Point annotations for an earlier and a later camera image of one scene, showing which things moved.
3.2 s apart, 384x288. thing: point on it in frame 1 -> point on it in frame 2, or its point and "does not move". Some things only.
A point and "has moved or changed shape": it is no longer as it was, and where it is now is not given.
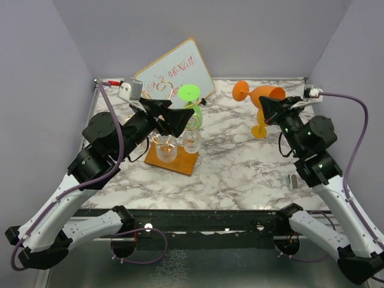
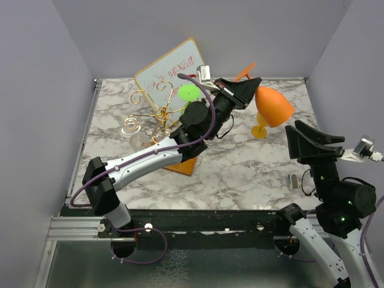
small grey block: [293, 182] does not move
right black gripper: [273, 109] -> [306, 150]
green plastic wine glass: [191, 93] does not move
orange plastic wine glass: [240, 92] has moved or changed shape
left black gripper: [176, 119] -> [240, 93]
